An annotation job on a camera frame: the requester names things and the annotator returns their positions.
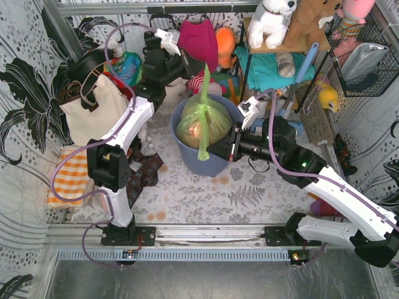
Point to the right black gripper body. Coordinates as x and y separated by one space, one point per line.
234 143

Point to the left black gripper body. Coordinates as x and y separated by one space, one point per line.
188 63

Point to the blue trash bin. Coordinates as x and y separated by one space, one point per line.
214 165

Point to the blue lint roller mop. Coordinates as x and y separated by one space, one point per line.
286 108

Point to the green plastic trash bag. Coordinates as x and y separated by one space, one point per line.
203 121

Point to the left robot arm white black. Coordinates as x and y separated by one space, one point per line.
107 163

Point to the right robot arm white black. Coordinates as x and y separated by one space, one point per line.
370 231

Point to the cream canvas tote bag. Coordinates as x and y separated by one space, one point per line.
87 124

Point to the pink white pig plush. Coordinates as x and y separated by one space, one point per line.
196 85

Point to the white sheep plush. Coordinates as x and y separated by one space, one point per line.
175 90

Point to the magenta felt hat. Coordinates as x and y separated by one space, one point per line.
199 42

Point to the black leather handbag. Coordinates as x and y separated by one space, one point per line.
151 41

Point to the orange plush toy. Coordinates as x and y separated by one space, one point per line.
226 44

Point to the colourful printed cloth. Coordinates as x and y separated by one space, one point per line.
127 67

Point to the teal folded cloth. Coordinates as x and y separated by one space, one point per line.
263 73

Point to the dark floral necktie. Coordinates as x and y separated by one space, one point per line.
145 176

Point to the beige chenille duster mop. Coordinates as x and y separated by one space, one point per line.
315 122

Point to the white dog plush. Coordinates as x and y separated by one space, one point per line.
269 24

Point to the yellow duck plush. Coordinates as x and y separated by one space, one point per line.
328 96

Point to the black metal shelf rack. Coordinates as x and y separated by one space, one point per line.
298 48

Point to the brown teddy bear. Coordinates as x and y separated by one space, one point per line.
305 21

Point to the silver foil pouch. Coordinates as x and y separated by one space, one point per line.
363 59

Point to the orange checked towel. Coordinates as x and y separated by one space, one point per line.
70 182

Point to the pink plush toy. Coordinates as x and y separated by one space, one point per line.
352 18

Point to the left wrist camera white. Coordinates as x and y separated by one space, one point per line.
169 40

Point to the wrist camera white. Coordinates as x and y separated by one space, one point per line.
169 40
249 112

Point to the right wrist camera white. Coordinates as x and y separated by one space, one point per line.
249 112

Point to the black wire basket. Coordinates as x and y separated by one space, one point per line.
381 77

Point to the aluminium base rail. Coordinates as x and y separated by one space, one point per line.
181 242

